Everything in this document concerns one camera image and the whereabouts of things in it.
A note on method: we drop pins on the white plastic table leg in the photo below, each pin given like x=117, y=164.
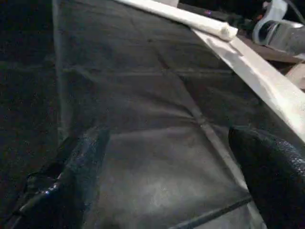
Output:
x=190, y=18

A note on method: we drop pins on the white flat board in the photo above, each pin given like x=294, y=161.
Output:
x=267, y=81

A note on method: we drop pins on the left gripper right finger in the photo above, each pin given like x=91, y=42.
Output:
x=281, y=186

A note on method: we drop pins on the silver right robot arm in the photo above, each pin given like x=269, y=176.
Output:
x=293, y=40

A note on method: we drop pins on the black work mat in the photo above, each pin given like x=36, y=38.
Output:
x=143, y=119

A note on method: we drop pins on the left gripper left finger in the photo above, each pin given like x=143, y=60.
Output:
x=66, y=186

